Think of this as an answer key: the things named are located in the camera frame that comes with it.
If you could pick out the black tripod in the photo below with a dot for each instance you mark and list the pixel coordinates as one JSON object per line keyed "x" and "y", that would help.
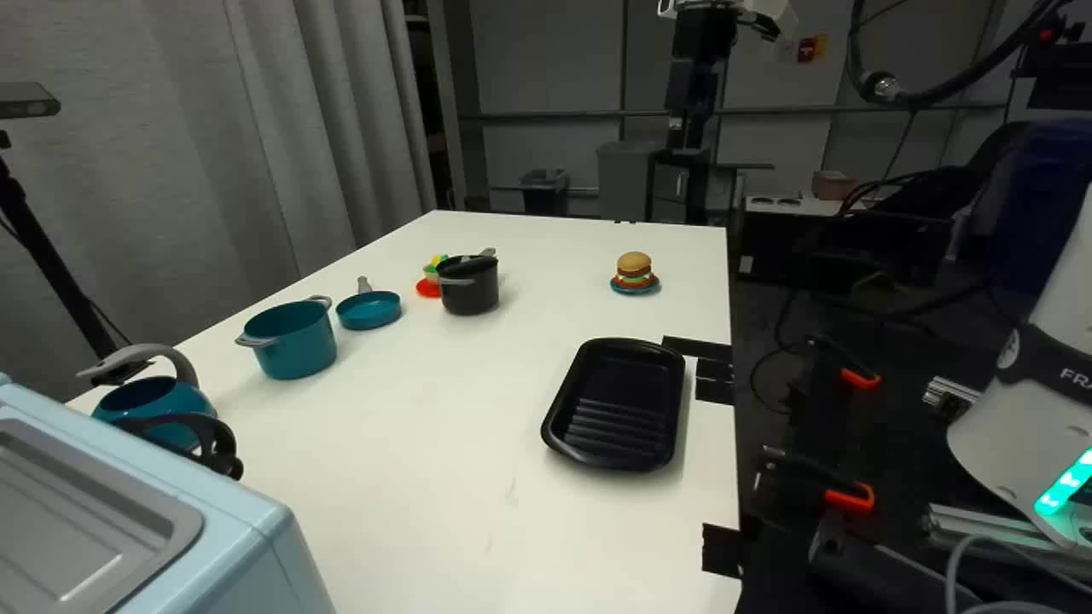
{"x": 55, "y": 275}

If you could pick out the horizontal grey rail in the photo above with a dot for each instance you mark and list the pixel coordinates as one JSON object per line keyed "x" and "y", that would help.
{"x": 566, "y": 115}

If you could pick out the grey curtain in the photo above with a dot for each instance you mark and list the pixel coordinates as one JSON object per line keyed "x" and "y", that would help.
{"x": 207, "y": 149}

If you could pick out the dark blue chair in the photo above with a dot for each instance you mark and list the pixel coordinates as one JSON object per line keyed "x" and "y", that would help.
{"x": 1043, "y": 207}

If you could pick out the black table edge bracket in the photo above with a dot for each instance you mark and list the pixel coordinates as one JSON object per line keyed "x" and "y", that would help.
{"x": 699, "y": 365}
{"x": 721, "y": 548}

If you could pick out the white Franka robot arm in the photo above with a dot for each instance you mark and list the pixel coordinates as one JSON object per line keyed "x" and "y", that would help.
{"x": 1043, "y": 376}

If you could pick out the teal toy pot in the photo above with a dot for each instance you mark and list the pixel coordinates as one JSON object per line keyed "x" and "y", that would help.
{"x": 294, "y": 343}

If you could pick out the black toy pot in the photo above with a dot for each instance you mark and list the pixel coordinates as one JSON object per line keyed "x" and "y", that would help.
{"x": 470, "y": 299}

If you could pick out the red wall sign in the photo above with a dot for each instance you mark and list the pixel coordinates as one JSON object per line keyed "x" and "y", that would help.
{"x": 811, "y": 49}

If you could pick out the toy burger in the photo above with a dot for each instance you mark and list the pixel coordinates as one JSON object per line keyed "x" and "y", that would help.
{"x": 633, "y": 267}

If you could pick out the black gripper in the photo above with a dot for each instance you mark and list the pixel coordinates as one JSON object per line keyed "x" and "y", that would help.
{"x": 696, "y": 70}

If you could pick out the light blue toy oven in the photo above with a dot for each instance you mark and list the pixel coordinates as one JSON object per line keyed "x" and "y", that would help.
{"x": 123, "y": 523}

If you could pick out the orange and teal toy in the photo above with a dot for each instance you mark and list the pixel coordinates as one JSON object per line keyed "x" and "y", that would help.
{"x": 633, "y": 293}

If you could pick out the black grill tray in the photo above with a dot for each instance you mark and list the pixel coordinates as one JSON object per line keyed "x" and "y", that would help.
{"x": 616, "y": 405}

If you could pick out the aluminium extrusion bar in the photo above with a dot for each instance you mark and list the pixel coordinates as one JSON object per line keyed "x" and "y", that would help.
{"x": 1002, "y": 529}

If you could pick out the teal pot lid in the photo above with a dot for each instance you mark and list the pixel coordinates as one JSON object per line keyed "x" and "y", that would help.
{"x": 369, "y": 311}

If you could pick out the teal toy kettle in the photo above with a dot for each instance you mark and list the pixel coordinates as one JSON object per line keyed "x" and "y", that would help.
{"x": 156, "y": 408}

